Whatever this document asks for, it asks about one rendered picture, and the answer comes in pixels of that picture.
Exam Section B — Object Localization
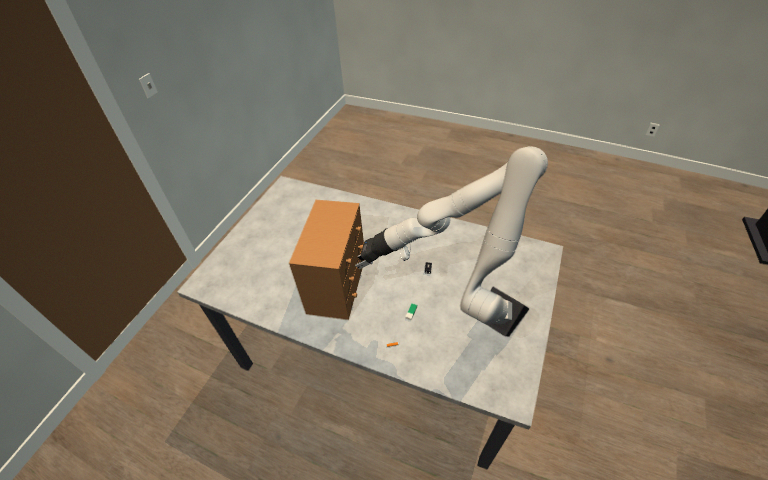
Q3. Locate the brown chest of drawers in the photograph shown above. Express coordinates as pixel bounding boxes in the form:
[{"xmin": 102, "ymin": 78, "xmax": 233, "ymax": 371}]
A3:
[{"xmin": 289, "ymin": 200, "xmax": 360, "ymax": 320}]

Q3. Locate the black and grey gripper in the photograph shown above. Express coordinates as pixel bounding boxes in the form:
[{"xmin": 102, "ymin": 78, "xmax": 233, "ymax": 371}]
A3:
[{"xmin": 355, "ymin": 224, "xmax": 411, "ymax": 269}]

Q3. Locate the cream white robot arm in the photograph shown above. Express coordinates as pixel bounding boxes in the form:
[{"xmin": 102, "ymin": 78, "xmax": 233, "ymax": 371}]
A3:
[{"xmin": 397, "ymin": 147, "xmax": 548, "ymax": 324}]

